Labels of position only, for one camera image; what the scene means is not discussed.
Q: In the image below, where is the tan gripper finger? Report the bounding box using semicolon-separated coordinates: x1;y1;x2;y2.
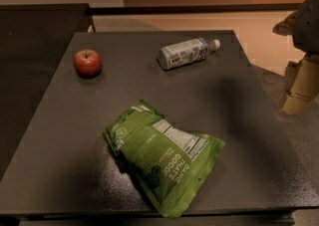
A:
272;11;297;36
280;54;319;115

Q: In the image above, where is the green chip bag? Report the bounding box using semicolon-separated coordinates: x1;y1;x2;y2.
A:
103;101;224;218

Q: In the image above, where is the red apple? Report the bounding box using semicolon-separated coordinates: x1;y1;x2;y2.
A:
73;49;103;78

